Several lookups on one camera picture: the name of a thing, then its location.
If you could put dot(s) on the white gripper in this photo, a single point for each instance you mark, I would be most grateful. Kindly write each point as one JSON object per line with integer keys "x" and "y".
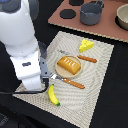
{"x": 32, "y": 71}

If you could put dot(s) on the yellow toy banana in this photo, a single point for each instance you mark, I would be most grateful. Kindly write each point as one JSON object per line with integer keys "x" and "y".
{"x": 52, "y": 96}

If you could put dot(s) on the yellow toy cheese wedge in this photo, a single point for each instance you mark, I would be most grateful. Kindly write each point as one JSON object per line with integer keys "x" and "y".
{"x": 85, "y": 44}

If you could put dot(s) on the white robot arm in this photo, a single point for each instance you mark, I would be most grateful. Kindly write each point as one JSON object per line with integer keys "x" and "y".
{"x": 18, "y": 35}

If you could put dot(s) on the round wooden plate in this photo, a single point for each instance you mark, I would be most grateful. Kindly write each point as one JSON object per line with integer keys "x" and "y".
{"x": 64, "y": 73}

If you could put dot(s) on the orange toy bread loaf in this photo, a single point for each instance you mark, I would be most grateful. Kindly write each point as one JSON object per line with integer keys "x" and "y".
{"x": 69, "y": 65}

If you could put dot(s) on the white woven placemat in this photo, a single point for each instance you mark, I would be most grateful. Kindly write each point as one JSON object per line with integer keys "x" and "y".
{"x": 76, "y": 105}

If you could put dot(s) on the pink toy stove top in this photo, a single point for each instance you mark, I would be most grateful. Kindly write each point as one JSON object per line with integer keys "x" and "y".
{"x": 107, "y": 26}

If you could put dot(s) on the grey toy cooking pot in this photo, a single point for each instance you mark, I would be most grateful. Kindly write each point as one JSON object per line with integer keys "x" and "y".
{"x": 90, "y": 13}

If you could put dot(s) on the cream bowl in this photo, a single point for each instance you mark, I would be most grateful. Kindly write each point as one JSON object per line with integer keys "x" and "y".
{"x": 122, "y": 14}

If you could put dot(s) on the wooden handled toy fork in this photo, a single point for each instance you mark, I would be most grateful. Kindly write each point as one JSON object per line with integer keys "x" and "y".
{"x": 68, "y": 81}

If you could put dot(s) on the wooden handled toy knife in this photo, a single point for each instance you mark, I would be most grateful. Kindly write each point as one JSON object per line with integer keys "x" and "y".
{"x": 79, "y": 56}

